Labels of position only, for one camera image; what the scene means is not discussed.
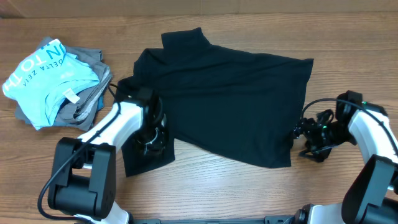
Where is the light blue printed t-shirt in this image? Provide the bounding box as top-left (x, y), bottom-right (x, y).
top-left (2, 39), bottom-right (100, 130)

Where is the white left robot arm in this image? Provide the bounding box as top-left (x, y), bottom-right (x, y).
top-left (37, 88), bottom-right (169, 223)

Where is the brown cardboard backboard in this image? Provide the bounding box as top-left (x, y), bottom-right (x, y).
top-left (1, 0), bottom-right (397, 18)

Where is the black t-shirt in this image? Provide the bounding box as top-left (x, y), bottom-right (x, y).
top-left (117, 28), bottom-right (313, 176)

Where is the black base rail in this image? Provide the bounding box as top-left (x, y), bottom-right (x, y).
top-left (133, 215), bottom-right (294, 224)

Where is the grey folded garment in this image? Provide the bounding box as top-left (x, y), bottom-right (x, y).
top-left (16, 37), bottom-right (112, 131)

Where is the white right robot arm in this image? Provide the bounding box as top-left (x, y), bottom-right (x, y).
top-left (290, 91), bottom-right (397, 224)

